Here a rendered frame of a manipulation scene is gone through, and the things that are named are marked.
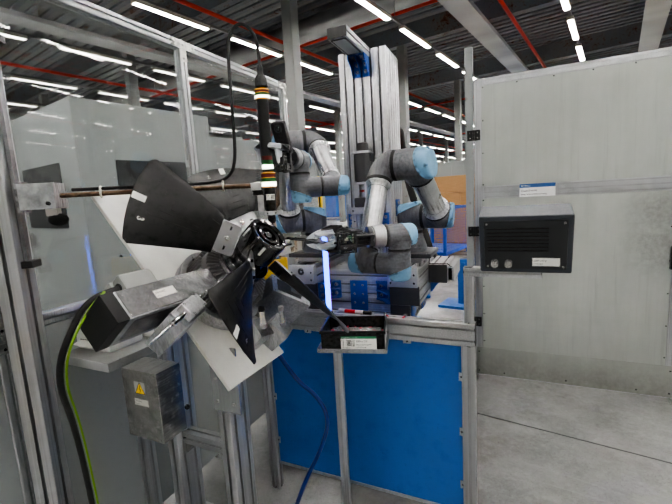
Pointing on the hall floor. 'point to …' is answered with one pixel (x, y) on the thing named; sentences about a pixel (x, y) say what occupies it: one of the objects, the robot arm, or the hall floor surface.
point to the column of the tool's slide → (30, 356)
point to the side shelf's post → (150, 471)
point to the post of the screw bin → (342, 427)
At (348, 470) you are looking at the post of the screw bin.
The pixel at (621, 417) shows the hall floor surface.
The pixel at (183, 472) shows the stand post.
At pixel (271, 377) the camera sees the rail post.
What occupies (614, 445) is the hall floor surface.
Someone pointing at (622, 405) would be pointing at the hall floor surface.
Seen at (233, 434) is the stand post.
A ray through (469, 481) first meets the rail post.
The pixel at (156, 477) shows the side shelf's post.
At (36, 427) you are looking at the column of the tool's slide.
